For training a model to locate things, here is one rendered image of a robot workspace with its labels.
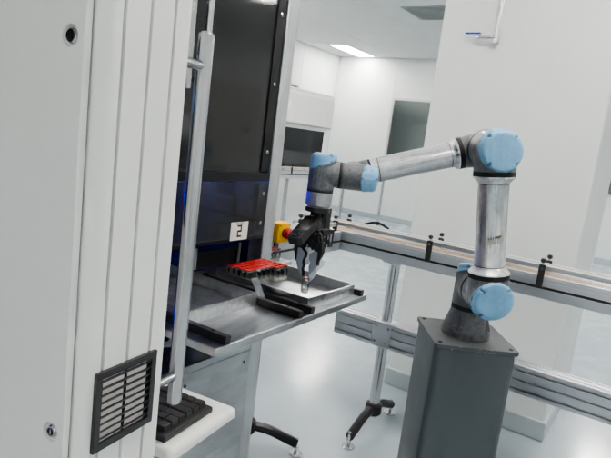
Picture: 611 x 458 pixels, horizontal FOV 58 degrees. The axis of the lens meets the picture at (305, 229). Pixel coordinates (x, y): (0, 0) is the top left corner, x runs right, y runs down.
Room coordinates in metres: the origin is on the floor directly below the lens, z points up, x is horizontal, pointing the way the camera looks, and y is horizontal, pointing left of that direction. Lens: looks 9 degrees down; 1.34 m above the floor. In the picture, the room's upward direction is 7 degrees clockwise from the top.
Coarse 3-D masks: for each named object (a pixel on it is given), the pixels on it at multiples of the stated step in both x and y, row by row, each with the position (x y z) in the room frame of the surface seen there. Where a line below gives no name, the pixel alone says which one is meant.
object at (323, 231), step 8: (312, 208) 1.54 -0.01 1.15; (320, 216) 1.55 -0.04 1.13; (328, 216) 1.59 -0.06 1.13; (320, 224) 1.56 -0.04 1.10; (328, 224) 1.59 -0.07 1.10; (320, 232) 1.54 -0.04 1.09; (328, 232) 1.56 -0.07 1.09; (312, 240) 1.54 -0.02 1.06; (320, 240) 1.54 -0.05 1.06; (328, 240) 1.57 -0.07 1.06; (312, 248) 1.54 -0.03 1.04
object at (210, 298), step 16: (176, 272) 1.61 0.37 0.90; (192, 288) 1.52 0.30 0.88; (208, 288) 1.54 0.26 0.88; (224, 288) 1.51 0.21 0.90; (240, 288) 1.48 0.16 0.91; (192, 304) 1.38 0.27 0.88; (208, 304) 1.40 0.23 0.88; (224, 304) 1.34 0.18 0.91; (240, 304) 1.39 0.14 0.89; (192, 320) 1.25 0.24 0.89
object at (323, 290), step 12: (228, 276) 1.61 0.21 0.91; (288, 276) 1.79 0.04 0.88; (300, 276) 1.78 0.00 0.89; (324, 276) 1.73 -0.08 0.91; (264, 288) 1.54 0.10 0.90; (276, 288) 1.51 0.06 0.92; (288, 288) 1.65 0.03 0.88; (300, 288) 1.66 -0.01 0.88; (312, 288) 1.68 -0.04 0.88; (324, 288) 1.70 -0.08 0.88; (336, 288) 1.70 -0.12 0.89; (348, 288) 1.64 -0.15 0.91; (300, 300) 1.47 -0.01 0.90; (312, 300) 1.47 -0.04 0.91; (324, 300) 1.53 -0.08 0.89; (336, 300) 1.59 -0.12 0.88
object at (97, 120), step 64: (0, 0) 0.72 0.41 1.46; (64, 0) 0.67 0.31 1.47; (128, 0) 0.69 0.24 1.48; (192, 0) 0.81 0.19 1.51; (0, 64) 0.72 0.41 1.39; (64, 64) 0.67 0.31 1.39; (128, 64) 0.70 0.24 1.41; (0, 128) 0.72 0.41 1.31; (64, 128) 0.67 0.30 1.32; (128, 128) 0.71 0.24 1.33; (0, 192) 0.72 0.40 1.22; (64, 192) 0.67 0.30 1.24; (128, 192) 0.71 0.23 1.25; (0, 256) 0.71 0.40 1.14; (64, 256) 0.66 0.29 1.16; (128, 256) 0.72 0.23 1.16; (0, 320) 0.71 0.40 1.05; (64, 320) 0.66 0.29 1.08; (128, 320) 0.74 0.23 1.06; (0, 384) 0.71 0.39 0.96; (64, 384) 0.66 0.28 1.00; (128, 384) 0.74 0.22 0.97; (0, 448) 0.71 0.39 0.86; (64, 448) 0.66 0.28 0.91; (128, 448) 0.75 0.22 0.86
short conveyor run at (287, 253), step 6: (300, 216) 2.49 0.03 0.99; (330, 234) 2.48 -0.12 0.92; (336, 234) 2.53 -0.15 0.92; (330, 240) 2.49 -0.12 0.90; (336, 240) 2.54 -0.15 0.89; (276, 246) 2.12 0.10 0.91; (282, 246) 2.17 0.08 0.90; (288, 246) 2.21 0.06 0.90; (336, 246) 2.54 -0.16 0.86; (282, 252) 2.18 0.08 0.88; (288, 252) 2.21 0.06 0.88; (294, 252) 2.24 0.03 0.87; (312, 252) 2.36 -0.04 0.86; (288, 258) 2.22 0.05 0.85; (294, 258) 2.25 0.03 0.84
